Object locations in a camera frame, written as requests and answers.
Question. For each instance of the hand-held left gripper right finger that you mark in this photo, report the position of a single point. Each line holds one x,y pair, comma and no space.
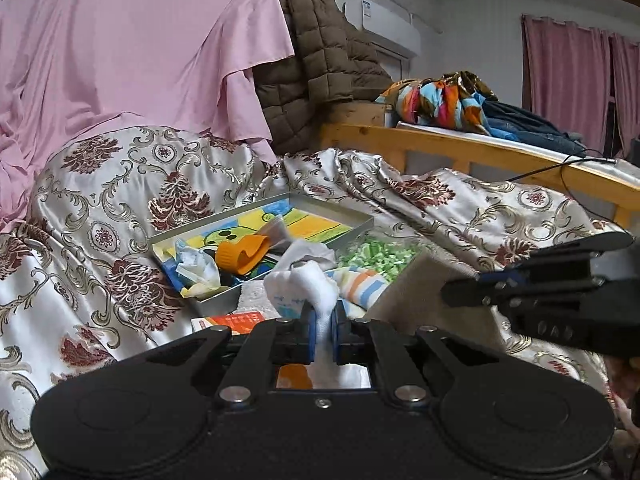
341,335

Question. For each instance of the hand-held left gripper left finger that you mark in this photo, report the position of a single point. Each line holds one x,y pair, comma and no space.
308,335

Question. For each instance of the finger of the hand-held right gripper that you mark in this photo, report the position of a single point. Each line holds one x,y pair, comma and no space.
502,278
470,294

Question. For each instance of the white sock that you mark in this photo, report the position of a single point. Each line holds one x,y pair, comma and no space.
300,285

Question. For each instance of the white towel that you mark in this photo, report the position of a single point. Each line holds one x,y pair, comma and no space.
255,300

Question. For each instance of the grey cloth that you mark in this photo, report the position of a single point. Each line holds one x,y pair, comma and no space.
280,235

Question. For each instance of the cartoon print tin tray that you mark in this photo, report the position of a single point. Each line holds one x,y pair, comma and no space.
310,222

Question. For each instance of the white plastic wrapper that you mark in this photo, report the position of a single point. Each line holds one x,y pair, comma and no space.
197,270

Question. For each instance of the beige cloth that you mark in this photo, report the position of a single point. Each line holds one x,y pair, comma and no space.
415,295

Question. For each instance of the striped cloth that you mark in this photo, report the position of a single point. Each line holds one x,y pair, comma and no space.
365,285

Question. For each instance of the orange card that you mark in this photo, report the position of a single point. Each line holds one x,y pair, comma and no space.
240,322

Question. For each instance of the green shredded paper bag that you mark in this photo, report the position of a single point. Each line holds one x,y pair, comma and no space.
380,260

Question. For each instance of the dark blue jeans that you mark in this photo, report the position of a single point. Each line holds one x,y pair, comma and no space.
530,125

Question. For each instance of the colourful patterned cloth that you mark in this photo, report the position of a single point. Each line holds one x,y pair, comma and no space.
435,102

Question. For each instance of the pink curtain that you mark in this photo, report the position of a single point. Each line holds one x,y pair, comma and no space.
565,75
627,85

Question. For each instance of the floral satin blanket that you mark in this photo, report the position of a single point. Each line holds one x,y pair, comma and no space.
100,200

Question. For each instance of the brown quilted jacket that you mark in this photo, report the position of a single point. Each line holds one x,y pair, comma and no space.
320,60

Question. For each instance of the white air conditioner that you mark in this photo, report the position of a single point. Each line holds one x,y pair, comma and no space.
385,27

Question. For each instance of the pink bed sheet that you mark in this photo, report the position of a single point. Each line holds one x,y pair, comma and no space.
125,50

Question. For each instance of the wooden bed frame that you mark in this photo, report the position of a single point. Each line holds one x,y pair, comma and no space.
475,152

